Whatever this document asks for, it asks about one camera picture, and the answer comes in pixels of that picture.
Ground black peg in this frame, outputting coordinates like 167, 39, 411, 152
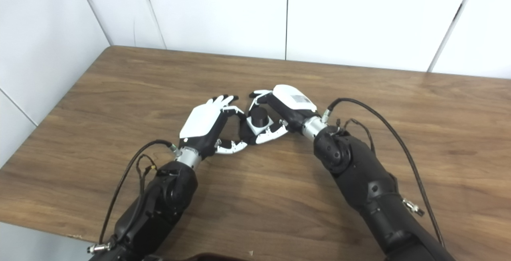
239, 107, 270, 144

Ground thick black wrist cable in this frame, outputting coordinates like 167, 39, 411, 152
321, 98, 446, 247
88, 139, 178, 254

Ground thick black right wrist cable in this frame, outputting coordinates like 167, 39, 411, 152
321, 98, 446, 247

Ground thick black left wrist cable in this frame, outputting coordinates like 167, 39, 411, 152
88, 139, 178, 254

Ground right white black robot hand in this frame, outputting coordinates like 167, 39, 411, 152
248, 85, 322, 145

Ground thin right wrist wires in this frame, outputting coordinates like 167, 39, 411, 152
335, 118, 376, 154

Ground thin wrist wires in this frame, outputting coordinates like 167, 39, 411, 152
335, 118, 376, 154
136, 154, 158, 198

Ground glossy black robot torso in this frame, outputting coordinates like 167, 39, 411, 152
142, 253, 248, 261

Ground white square piece with hole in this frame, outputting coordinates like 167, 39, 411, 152
246, 115, 275, 136

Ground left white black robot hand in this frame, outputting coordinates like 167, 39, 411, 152
179, 95, 248, 160

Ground thin left wrist wires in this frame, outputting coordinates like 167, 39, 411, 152
136, 154, 158, 198

